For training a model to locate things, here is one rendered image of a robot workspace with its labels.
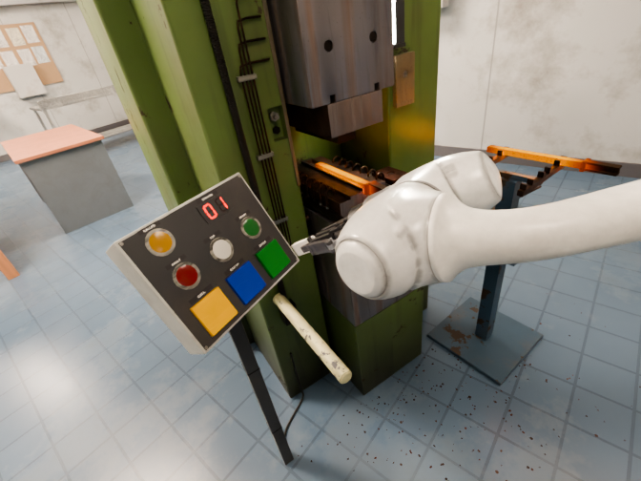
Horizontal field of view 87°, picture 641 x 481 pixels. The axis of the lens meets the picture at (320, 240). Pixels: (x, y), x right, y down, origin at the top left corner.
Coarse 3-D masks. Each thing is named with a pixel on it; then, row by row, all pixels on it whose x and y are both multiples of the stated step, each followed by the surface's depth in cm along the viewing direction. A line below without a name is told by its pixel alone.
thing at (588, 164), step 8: (488, 152) 141; (496, 152) 139; (504, 152) 136; (512, 152) 134; (520, 152) 131; (528, 152) 130; (536, 160) 128; (544, 160) 126; (552, 160) 123; (568, 160) 120; (576, 160) 118; (584, 160) 116; (592, 160) 116; (584, 168) 116; (592, 168) 115; (600, 168) 114; (608, 168) 112; (616, 168) 110
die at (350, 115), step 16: (368, 96) 100; (288, 112) 115; (304, 112) 106; (320, 112) 98; (336, 112) 96; (352, 112) 99; (368, 112) 102; (304, 128) 110; (320, 128) 101; (336, 128) 98; (352, 128) 101
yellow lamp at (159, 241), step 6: (156, 234) 67; (162, 234) 68; (150, 240) 66; (156, 240) 67; (162, 240) 68; (168, 240) 69; (156, 246) 67; (162, 246) 67; (168, 246) 68; (162, 252) 67
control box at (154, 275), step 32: (224, 192) 80; (160, 224) 69; (192, 224) 73; (224, 224) 78; (128, 256) 63; (160, 256) 67; (192, 256) 71; (288, 256) 88; (160, 288) 66; (192, 288) 70; (224, 288) 74; (192, 320) 68; (192, 352) 72
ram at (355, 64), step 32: (288, 0) 81; (320, 0) 81; (352, 0) 86; (384, 0) 90; (288, 32) 87; (320, 32) 85; (352, 32) 89; (384, 32) 94; (288, 64) 93; (320, 64) 88; (352, 64) 93; (384, 64) 98; (288, 96) 100; (320, 96) 92; (352, 96) 97
